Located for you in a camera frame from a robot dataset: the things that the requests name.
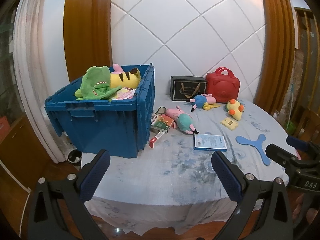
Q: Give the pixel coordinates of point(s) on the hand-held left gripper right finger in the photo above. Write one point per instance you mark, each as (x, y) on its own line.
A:
(228, 177)

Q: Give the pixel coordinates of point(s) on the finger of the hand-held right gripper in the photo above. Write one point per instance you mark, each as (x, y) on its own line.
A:
(277, 153)
(297, 142)

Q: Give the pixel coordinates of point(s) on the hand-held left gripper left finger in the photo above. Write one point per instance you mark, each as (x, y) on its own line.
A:
(93, 177)

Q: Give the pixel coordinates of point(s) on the blue box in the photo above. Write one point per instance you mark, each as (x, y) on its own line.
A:
(210, 141)

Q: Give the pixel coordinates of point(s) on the blue plastic crate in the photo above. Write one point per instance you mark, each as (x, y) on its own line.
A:
(105, 127)

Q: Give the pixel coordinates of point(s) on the yellow box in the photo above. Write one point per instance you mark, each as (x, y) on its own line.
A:
(230, 123)

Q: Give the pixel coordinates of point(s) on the yellow orange dinosaur plush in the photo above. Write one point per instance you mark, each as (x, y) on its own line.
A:
(235, 111)

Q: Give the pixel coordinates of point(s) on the yellow duck snowball clamp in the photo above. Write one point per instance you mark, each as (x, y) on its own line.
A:
(208, 107)

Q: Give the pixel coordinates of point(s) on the wooden chair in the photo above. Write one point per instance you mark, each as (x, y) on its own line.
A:
(310, 120)

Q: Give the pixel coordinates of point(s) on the blue boomerang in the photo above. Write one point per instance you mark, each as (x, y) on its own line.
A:
(252, 142)

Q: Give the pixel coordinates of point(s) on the white floor bowl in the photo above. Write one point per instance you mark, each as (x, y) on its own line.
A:
(73, 156)

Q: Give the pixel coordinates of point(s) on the pig plush teal dress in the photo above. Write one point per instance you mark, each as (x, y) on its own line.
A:
(185, 121)

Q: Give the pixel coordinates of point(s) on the small red box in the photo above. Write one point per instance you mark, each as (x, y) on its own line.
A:
(155, 140)

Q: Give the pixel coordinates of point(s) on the pig plush blue shirt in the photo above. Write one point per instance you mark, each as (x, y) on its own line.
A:
(201, 100)

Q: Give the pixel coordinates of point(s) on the green card box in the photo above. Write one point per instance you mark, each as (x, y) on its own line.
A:
(162, 123)

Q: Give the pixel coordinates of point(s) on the red toy suitcase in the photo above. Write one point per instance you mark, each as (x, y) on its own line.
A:
(222, 87)

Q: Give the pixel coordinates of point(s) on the pink snack packet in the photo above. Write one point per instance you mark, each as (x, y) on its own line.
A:
(123, 95)

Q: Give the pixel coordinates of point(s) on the green plush toy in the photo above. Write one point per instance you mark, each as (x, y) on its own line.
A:
(92, 82)

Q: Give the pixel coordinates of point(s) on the yellow striped tiger plush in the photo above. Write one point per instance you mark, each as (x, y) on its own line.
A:
(125, 80)

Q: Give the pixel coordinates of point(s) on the ribbed wooden pillar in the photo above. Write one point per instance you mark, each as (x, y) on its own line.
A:
(275, 42)

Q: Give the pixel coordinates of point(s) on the black gift box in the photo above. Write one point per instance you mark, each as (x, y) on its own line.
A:
(180, 85)

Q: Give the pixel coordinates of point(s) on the pink plush toy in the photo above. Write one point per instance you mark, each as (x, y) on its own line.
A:
(117, 68)

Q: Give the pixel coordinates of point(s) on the white curtain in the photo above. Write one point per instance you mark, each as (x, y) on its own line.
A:
(32, 67)

